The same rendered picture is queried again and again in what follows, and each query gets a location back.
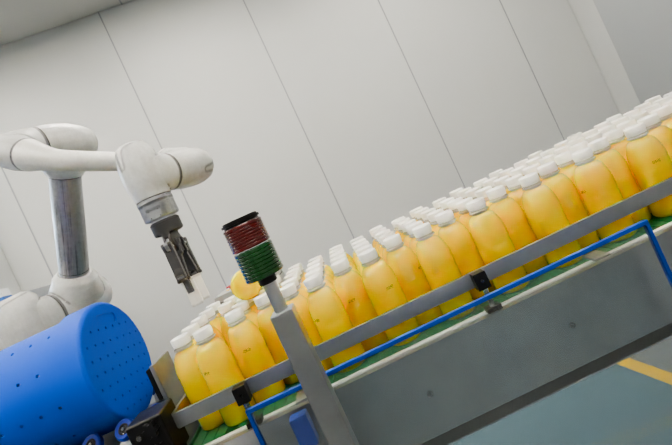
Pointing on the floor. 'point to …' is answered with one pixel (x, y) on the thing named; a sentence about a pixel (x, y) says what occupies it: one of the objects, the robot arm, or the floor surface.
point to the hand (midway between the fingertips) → (197, 290)
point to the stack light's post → (313, 377)
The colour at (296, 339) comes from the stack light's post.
